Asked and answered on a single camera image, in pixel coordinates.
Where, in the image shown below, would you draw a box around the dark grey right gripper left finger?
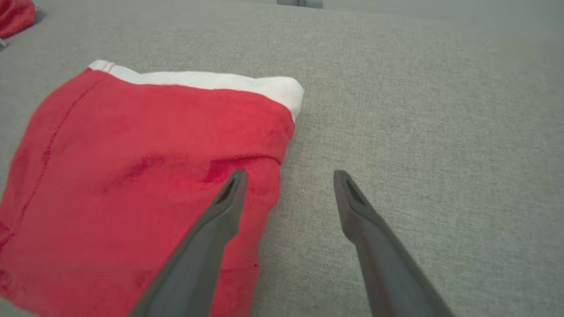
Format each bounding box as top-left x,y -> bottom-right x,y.
128,169 -> 249,317

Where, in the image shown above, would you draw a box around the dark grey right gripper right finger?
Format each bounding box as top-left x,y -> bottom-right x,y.
333,170 -> 455,317

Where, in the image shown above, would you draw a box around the red jersey white sleeves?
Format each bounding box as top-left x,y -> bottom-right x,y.
0,0 -> 37,39

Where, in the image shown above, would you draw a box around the grey metal partition post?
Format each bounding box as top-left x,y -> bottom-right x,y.
277,0 -> 323,9

